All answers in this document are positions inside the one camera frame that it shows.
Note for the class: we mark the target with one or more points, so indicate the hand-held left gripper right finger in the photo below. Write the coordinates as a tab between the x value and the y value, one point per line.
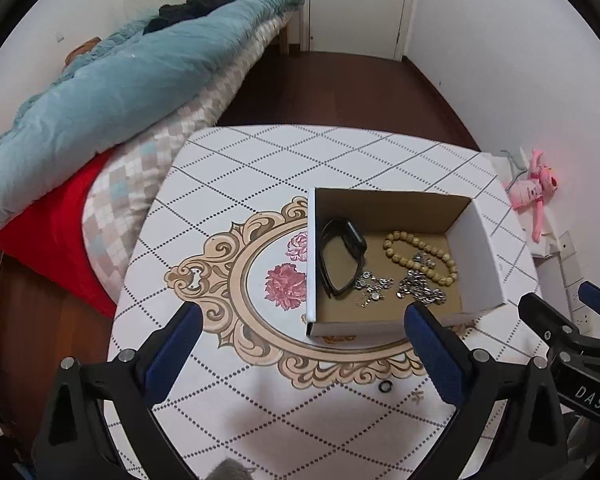
432	355

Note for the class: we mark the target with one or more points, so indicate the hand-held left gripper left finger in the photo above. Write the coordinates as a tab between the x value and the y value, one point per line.
174	347

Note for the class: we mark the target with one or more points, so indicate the white cardboard box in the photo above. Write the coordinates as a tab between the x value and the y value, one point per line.
480	265

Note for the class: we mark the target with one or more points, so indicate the white power outlet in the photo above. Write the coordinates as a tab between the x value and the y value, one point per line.
580	305

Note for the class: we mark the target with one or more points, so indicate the small gold earring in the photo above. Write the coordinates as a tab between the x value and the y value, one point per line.
418	398

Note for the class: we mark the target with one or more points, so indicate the pink plush toy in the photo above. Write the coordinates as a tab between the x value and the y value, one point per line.
532	185

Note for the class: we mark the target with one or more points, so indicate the black smart band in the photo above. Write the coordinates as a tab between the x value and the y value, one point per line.
354	242

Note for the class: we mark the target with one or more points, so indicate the red blanket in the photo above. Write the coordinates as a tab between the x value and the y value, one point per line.
55	230

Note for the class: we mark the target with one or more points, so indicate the white patterned table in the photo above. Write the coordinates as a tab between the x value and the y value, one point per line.
240	170

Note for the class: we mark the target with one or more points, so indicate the checkered bed sheet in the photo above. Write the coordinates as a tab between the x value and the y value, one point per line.
180	140

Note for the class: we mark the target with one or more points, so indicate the light blue duvet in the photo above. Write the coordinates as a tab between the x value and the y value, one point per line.
130	80

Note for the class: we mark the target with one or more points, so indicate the brown pillow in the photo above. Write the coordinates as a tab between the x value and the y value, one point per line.
82	50

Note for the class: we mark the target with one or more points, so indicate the wooden bed leg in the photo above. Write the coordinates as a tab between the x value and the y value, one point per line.
284	35

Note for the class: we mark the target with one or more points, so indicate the black clothing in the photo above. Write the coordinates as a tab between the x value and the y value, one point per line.
195	5

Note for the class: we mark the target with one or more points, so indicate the white door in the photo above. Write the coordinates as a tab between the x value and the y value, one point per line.
357	0

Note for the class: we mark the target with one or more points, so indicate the white wall socket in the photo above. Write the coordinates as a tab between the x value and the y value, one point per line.
564	246

